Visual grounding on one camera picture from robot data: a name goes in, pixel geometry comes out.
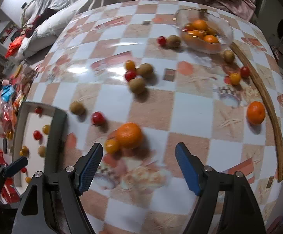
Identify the grey rectangular tray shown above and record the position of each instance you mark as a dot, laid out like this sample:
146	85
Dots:
31	121

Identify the small orange kumquat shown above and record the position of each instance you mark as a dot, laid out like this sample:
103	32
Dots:
211	31
194	35
189	26

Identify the pile of colourful snack packets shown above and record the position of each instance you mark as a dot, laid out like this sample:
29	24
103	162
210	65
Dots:
7	102

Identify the yellow cherry tomato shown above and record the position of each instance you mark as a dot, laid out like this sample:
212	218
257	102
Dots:
235	78
130	65
46	129
112	146
24	150
28	180

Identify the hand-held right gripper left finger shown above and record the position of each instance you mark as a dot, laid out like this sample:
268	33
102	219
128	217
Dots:
90	165

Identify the long curved wooden stick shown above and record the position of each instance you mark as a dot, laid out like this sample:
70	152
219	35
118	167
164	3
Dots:
281	156

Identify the white duvet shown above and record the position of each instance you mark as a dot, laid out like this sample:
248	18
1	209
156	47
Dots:
49	26

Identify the clear glass bowl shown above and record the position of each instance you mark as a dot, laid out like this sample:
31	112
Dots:
225	33

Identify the red cherry tomato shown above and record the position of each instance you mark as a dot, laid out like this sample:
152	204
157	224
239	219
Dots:
98	118
23	170
161	40
130	75
37	134
244	71
38	110

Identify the orange mandarin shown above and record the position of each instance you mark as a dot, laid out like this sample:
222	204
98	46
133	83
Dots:
200	25
211	39
256	113
129	135

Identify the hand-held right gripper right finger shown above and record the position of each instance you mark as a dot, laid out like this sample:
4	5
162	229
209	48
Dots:
187	168

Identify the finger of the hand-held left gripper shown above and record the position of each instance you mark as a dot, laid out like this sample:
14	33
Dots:
16	165

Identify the checkered vinyl tablecloth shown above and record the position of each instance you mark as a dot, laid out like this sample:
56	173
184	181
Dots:
192	117

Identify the dark red clothing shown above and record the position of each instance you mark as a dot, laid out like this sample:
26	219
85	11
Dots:
38	20

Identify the small brown kiwifruit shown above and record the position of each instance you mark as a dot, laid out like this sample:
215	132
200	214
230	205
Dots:
41	151
145	69
77	108
228	55
137	85
174	41

